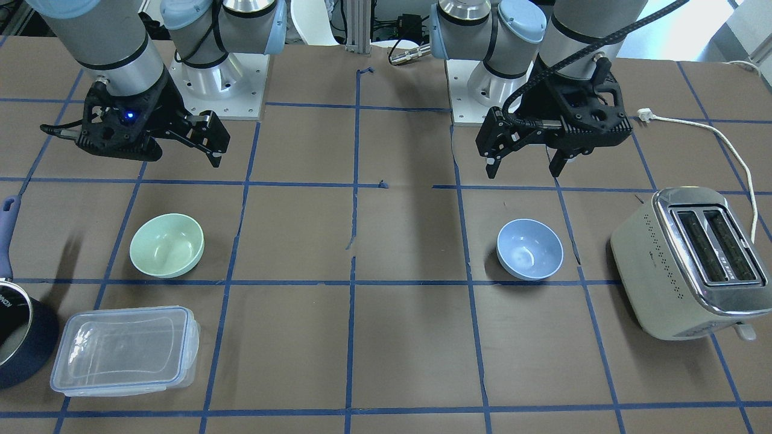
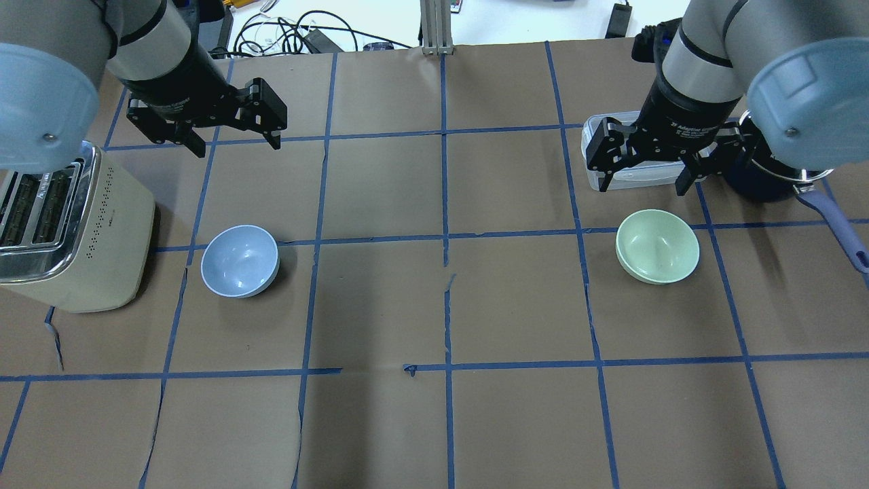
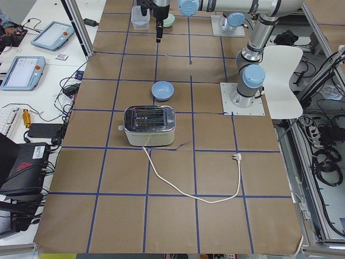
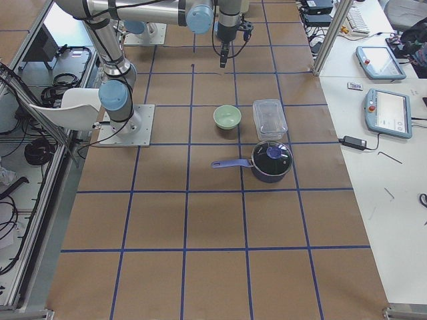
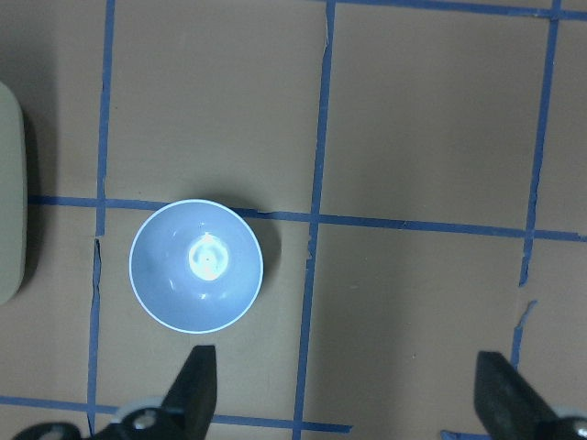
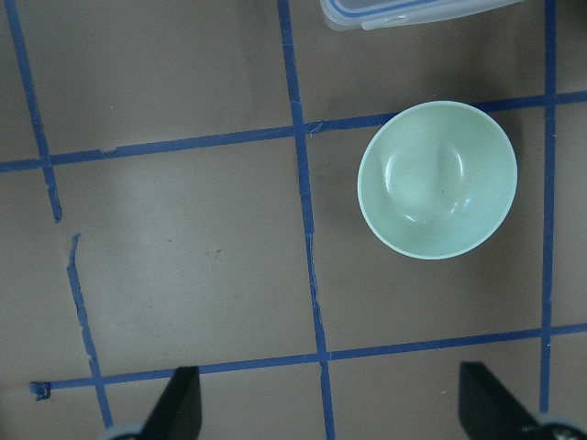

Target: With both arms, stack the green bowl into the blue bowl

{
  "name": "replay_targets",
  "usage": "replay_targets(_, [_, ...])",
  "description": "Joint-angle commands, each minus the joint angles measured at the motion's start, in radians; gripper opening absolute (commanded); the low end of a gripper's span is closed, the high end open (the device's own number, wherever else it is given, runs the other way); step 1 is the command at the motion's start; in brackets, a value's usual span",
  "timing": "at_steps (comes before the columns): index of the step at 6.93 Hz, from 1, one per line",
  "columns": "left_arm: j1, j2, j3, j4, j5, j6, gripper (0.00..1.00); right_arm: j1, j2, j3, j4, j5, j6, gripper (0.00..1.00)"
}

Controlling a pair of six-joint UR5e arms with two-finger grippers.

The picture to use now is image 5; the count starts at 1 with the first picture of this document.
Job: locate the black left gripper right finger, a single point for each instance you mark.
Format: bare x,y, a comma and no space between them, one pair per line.
509,408

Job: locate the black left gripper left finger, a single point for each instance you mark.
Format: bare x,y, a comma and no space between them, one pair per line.
185,412

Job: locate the blue bowl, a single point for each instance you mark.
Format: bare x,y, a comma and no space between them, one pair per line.
195,266

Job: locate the white toaster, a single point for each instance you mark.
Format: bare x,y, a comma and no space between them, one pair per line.
14,195

